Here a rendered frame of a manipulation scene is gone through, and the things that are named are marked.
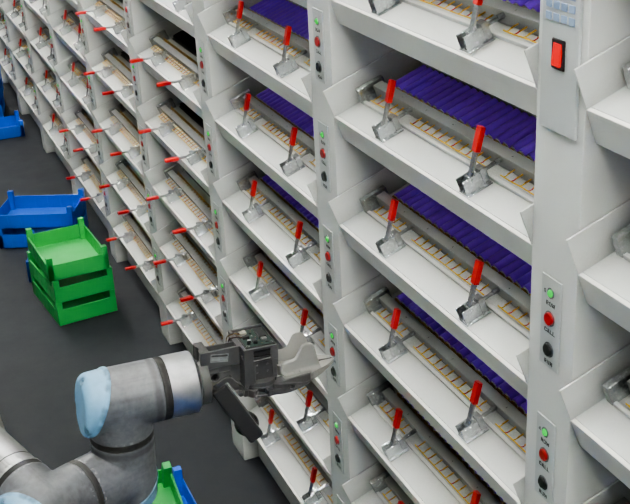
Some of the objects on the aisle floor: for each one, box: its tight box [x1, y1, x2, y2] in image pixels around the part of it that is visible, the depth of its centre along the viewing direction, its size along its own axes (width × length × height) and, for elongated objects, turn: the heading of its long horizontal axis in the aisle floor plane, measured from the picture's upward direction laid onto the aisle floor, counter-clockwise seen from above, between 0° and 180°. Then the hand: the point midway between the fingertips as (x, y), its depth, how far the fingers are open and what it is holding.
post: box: [307, 0, 395, 504], centre depth 207 cm, size 20×9×177 cm, turn 119°
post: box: [192, 0, 259, 460], centre depth 266 cm, size 20×9×177 cm, turn 119°
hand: (324, 365), depth 170 cm, fingers closed
